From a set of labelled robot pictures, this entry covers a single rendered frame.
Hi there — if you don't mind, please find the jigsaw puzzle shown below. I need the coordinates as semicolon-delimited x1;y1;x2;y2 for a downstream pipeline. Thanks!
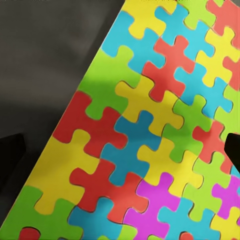
0;0;240;240

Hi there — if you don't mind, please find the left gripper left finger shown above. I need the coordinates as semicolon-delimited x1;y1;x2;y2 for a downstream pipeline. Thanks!
0;133;26;193

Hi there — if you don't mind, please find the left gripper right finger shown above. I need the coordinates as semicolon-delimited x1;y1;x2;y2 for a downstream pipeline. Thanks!
224;133;240;173

